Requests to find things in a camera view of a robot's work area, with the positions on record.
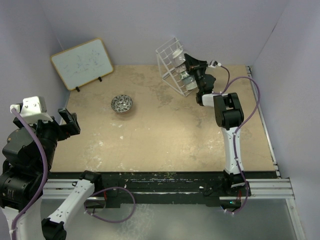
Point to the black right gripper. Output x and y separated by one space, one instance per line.
193 65

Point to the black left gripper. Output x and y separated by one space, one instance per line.
71 126

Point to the green leaf pattern bowl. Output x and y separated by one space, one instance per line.
182 75

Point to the red rimmed dotted bowl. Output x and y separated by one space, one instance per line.
188 80

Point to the white lattice pattern bowl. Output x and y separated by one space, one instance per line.
178 57

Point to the white green patterned bowl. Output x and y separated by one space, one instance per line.
192 85

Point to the white wire dish rack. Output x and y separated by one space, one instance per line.
168 73

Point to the grey leaf pattern bowl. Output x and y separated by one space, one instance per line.
121 104

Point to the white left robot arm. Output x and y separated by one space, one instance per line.
29 154

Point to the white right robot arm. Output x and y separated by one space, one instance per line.
229 116

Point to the wood framed whiteboard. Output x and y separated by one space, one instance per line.
82 64

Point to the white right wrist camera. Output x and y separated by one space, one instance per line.
214 64

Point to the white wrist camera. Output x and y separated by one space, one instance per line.
214 64
32 109

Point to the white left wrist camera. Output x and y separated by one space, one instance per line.
32 109

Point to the black aluminium mounting rail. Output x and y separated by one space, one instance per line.
189 188

